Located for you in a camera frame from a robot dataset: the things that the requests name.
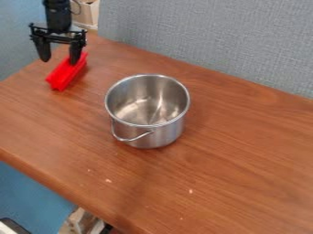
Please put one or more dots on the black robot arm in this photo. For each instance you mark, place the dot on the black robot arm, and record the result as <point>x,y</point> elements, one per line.
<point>57,31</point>

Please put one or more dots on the stainless steel pot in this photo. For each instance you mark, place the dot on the stainless steel pot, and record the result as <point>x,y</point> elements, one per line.
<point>147,105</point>

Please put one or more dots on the light wooden frame under table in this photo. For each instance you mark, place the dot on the light wooden frame under table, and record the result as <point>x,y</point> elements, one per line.
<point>83,222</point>

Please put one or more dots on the black and white device corner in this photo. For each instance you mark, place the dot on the black and white device corner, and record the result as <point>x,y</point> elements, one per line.
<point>10,227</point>

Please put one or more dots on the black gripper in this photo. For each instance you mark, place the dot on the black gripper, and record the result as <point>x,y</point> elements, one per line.
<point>42,35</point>

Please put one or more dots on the red plastic block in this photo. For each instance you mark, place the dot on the red plastic block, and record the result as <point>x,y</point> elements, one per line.
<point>64,73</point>

